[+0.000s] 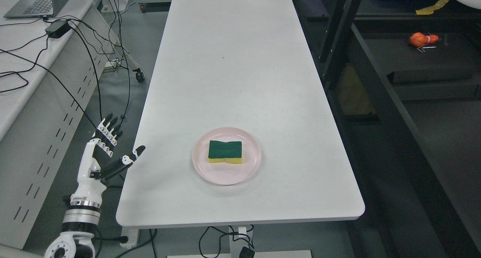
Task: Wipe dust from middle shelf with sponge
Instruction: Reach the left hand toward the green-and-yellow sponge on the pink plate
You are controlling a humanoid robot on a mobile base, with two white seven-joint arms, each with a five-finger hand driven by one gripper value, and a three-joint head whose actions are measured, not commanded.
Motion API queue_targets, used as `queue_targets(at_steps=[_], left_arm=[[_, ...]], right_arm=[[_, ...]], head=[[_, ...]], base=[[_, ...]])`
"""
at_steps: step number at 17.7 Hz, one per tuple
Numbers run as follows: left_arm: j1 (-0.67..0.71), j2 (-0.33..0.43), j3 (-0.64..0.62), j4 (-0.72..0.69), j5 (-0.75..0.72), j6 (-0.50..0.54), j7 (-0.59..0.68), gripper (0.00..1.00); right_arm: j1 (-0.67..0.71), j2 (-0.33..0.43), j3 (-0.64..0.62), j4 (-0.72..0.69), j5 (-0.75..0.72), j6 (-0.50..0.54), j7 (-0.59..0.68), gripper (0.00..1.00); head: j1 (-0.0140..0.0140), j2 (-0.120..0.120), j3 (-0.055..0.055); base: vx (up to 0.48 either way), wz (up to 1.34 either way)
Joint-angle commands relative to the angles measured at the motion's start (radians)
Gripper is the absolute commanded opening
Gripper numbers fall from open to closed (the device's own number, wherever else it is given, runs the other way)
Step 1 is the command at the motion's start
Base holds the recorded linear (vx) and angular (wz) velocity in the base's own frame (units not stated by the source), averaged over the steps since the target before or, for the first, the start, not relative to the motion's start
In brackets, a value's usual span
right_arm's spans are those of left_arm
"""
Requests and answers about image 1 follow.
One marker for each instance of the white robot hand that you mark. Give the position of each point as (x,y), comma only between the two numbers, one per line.
(89,190)

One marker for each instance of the green yellow sponge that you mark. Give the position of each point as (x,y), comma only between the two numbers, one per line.
(228,152)

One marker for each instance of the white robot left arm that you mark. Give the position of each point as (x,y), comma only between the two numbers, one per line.
(80,222)

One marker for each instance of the black metal shelf rack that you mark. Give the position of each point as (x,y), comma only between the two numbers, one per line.
(410,120)

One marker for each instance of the white perforated desk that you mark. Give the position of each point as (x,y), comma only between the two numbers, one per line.
(38,121)

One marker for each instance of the white power strip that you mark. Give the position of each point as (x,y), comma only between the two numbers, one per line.
(130,238)

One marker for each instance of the pink round plate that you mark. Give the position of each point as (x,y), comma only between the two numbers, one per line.
(227,174)

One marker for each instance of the black power adapter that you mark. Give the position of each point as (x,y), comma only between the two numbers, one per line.
(57,29)

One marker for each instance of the white table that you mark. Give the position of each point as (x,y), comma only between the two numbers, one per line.
(243,64)

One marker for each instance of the grey laptop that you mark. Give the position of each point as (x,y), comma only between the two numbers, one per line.
(35,8)

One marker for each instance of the orange toy object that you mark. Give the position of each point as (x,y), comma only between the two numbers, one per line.
(419,39)

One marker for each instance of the yellow tape strip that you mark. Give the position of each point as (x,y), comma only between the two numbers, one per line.
(431,9)

